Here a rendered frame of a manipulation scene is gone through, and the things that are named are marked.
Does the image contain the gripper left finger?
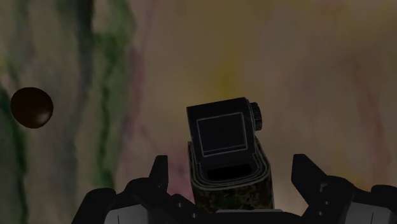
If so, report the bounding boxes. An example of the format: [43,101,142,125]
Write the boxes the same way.
[71,155,199,224]

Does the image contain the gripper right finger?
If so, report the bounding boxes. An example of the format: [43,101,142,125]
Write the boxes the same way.
[291,153,397,224]

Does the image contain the dark brown ball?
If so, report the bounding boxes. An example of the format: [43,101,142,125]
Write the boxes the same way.
[10,87,54,129]

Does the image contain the black smartwatch on patterned stand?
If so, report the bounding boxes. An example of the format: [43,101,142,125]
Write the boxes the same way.
[186,97,275,214]

